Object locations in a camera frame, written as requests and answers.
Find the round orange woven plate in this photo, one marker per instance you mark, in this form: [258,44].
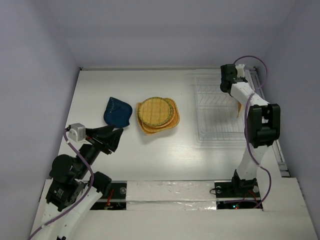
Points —
[171,120]

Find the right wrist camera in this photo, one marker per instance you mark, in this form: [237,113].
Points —
[241,68]

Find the triangular orange woven plate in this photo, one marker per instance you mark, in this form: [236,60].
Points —
[147,130]

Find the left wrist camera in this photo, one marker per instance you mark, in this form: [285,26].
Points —
[76,132]

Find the small orange woven plate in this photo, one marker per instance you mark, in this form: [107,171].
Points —
[239,109]

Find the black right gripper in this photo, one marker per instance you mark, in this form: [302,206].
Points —
[225,86]

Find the square orange woven plate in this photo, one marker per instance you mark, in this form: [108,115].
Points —
[159,113]

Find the white foam front board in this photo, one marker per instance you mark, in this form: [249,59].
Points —
[225,224]

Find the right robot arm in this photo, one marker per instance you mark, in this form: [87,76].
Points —
[262,121]

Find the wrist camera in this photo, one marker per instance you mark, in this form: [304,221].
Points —
[76,132]
[241,68]

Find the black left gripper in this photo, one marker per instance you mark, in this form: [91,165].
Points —
[104,136]

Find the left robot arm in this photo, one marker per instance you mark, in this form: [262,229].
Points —
[75,187]

